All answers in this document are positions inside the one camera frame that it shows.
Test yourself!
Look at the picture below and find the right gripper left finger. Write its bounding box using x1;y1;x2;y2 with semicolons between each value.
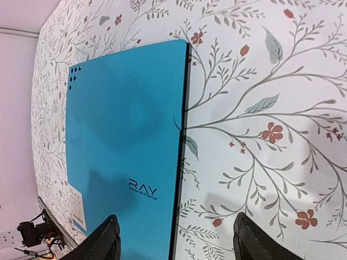
61;214;121;260

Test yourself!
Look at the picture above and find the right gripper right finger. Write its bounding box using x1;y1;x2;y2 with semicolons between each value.
233;212;301;260

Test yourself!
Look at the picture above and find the blue file folder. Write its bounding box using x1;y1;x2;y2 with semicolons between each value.
65;40;189;259

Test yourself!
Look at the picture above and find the floral patterned table mat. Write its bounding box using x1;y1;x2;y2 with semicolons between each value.
31;1;346;259

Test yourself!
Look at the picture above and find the aluminium front rail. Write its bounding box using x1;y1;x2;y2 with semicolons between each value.
37;197;78;250

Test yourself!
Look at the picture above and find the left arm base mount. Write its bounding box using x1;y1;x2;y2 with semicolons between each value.
17;211;64;248

